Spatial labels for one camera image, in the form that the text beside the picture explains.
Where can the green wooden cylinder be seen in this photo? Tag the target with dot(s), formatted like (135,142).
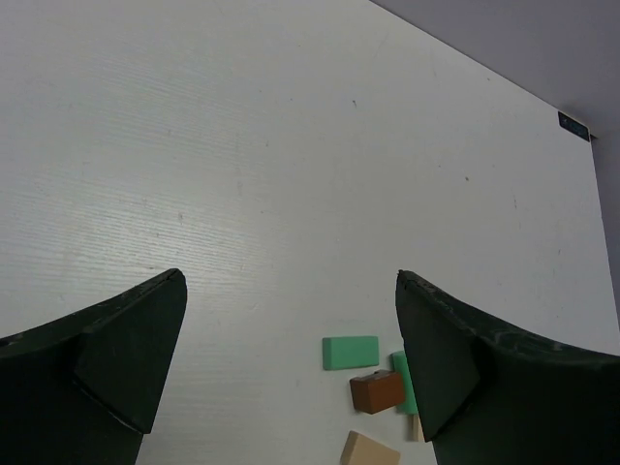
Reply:
(400,365)

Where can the brown wooden block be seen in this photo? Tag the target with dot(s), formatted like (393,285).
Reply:
(376,392)

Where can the small light wood block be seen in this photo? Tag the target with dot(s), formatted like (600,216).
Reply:
(416,429)

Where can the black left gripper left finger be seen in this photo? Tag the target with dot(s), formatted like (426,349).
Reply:
(86,388)

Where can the green rectangular block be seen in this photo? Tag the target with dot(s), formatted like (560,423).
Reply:
(350,352)

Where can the blue table corner label right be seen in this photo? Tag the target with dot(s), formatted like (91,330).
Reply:
(573,126)

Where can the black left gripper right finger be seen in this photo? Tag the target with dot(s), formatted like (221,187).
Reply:
(489,392)

